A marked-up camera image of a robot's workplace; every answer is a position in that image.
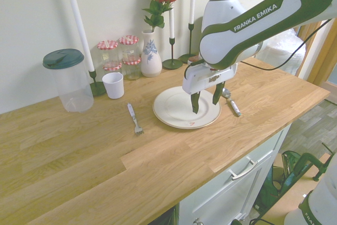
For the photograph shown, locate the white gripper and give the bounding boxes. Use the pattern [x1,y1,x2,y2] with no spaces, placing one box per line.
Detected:
[182,61,239,115]

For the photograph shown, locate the metal spoon with white handle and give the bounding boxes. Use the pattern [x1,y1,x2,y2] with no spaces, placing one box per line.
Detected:
[222,87,242,118]

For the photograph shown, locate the white plate with gold rim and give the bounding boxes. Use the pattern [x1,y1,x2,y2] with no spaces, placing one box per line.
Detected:
[152,85,222,130]

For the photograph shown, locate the tall dark candle holder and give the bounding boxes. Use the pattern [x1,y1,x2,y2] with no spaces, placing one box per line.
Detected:
[162,37,183,71]
[178,23,199,65]

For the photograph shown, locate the white vase with blue flower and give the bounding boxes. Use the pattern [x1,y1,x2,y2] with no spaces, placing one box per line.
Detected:
[140,30,163,78]

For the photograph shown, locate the glass jar red checkered lid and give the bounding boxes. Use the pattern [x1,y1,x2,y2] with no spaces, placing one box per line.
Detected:
[101,61,123,74]
[122,56,142,81]
[96,40,118,65]
[118,35,140,61]

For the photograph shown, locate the clear plastic wrapped bundle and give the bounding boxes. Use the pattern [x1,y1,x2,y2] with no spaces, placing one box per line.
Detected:
[256,28,308,78]

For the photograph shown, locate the white plastic cup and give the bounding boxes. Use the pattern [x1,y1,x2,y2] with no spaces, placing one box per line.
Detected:
[102,72,124,100]

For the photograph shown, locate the white kitchen cabinet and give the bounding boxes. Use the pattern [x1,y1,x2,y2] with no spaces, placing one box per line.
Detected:
[179,123,293,225]

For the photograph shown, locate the short dark candle holder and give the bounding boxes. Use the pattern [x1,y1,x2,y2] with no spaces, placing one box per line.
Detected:
[88,70,107,97]

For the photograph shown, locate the green metal clamp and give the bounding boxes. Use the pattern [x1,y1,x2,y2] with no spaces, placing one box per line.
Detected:
[293,143,337,182]

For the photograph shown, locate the clear container with teal lid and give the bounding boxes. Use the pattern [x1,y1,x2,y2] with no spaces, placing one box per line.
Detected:
[42,48,95,114]

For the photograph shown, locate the leaning white taper candle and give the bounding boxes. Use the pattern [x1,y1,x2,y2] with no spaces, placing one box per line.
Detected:
[65,0,95,72]

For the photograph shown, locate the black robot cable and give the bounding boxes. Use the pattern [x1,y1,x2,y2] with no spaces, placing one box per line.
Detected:
[239,18,331,72]

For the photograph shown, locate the metal fork with white handle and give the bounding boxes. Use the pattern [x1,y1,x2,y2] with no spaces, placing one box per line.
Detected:
[127,103,145,136]

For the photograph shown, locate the silver drawer handle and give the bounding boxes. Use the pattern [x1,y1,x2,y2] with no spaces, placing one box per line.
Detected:
[228,156,258,181]

